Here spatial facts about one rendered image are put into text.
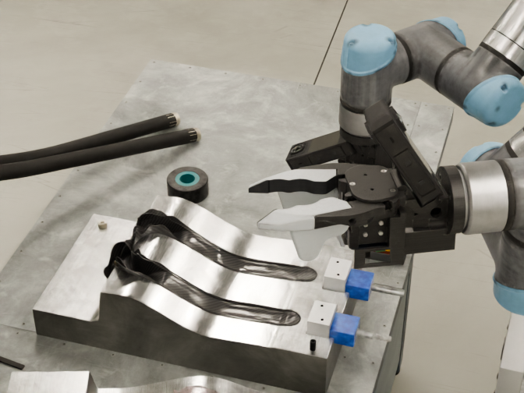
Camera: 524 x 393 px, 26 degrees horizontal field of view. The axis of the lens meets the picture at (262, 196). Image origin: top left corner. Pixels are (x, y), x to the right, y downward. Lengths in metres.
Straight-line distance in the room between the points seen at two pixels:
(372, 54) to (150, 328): 0.58
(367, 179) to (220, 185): 1.10
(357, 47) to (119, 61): 2.65
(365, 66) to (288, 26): 2.78
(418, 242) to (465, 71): 0.46
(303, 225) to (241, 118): 1.33
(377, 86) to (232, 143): 0.78
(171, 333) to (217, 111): 0.74
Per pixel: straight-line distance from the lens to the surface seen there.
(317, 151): 1.70
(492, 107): 1.56
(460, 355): 3.04
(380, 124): 1.11
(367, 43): 1.59
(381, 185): 1.15
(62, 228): 2.16
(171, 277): 1.86
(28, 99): 4.02
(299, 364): 1.79
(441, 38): 1.65
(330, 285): 1.87
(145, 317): 1.83
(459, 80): 1.59
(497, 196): 1.17
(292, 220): 1.11
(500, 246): 1.26
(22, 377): 1.75
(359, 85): 1.61
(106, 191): 2.24
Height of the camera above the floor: 2.17
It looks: 38 degrees down
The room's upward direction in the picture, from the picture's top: straight up
